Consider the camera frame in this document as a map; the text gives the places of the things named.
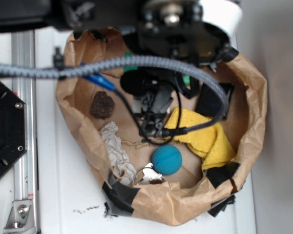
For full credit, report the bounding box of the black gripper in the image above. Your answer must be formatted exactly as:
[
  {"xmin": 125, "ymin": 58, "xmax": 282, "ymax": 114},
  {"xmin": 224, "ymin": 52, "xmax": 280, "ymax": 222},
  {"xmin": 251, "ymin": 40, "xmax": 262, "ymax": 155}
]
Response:
[{"xmin": 120, "ymin": 68, "xmax": 200, "ymax": 137}]

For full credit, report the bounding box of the green rectangular block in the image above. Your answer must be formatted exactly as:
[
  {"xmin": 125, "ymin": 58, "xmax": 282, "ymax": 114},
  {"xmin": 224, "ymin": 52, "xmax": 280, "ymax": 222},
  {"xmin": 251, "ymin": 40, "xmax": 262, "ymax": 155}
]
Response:
[{"xmin": 123, "ymin": 52, "xmax": 190, "ymax": 86}]

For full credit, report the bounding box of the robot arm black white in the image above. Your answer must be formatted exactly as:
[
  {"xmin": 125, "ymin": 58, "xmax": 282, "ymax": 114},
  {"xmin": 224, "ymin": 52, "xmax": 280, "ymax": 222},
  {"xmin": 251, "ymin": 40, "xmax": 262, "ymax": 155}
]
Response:
[{"xmin": 0, "ymin": 0, "xmax": 242, "ymax": 138}]

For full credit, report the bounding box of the brown rough rock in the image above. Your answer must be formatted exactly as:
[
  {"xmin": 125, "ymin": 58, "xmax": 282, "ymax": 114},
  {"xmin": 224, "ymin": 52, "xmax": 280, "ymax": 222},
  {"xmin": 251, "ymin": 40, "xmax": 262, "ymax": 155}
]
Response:
[{"xmin": 90, "ymin": 91, "xmax": 115, "ymax": 119}]

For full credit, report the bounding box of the brown paper bag bin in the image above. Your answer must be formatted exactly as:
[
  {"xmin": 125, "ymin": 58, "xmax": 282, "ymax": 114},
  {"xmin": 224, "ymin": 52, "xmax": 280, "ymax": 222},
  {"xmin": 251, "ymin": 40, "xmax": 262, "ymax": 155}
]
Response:
[{"xmin": 55, "ymin": 26, "xmax": 269, "ymax": 227}]

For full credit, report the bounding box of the black square pouch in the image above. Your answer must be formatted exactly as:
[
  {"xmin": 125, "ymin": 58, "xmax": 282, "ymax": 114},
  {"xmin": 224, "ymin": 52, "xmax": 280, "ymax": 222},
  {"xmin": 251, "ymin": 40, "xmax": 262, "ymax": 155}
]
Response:
[{"xmin": 195, "ymin": 83, "xmax": 235, "ymax": 118}]

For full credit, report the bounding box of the crumpled white paper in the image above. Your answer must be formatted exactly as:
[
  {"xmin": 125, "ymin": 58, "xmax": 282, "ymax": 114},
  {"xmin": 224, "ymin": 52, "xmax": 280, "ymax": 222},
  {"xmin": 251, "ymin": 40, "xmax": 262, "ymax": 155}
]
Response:
[{"xmin": 100, "ymin": 121, "xmax": 137, "ymax": 186}]

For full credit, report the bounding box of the blue dimpled ball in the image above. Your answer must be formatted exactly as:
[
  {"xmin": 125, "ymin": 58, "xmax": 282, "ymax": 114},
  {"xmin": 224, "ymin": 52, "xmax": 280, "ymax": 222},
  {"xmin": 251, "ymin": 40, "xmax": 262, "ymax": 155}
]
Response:
[{"xmin": 151, "ymin": 145, "xmax": 183, "ymax": 176}]

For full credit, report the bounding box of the yellow folded cloth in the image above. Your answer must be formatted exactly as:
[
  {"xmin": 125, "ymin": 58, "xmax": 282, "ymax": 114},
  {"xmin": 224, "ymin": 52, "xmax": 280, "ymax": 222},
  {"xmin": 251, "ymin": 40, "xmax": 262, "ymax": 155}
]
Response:
[{"xmin": 165, "ymin": 107, "xmax": 236, "ymax": 171}]

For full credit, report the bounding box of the blue cable connector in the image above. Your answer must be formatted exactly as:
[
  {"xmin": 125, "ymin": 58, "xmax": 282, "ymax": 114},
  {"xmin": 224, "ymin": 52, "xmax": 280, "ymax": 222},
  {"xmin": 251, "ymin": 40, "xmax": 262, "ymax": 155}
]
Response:
[{"xmin": 80, "ymin": 61, "xmax": 116, "ymax": 91}]

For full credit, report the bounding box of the black hexagonal mount plate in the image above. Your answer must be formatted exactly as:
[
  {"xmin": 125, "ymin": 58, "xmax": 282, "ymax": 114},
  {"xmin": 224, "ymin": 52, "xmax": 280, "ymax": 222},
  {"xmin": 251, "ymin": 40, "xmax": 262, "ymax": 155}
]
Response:
[{"xmin": 0, "ymin": 81, "xmax": 26, "ymax": 180}]

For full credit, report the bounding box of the grey braided cable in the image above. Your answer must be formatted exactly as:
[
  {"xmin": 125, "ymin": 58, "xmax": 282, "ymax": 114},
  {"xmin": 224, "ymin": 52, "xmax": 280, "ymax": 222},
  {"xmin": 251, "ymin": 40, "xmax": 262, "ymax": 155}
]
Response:
[{"xmin": 0, "ymin": 55, "xmax": 229, "ymax": 137}]

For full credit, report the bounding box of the aluminium extrusion rail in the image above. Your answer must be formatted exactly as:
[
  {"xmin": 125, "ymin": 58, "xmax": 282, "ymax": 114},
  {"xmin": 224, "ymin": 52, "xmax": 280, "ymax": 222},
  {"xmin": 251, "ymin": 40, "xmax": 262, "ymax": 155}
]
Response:
[{"xmin": 11, "ymin": 31, "xmax": 41, "ymax": 234}]

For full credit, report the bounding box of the metal corner bracket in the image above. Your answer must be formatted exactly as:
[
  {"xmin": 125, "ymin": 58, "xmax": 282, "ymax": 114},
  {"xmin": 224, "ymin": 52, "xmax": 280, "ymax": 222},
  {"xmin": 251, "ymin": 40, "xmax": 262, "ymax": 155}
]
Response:
[{"xmin": 3, "ymin": 199, "xmax": 36, "ymax": 234}]

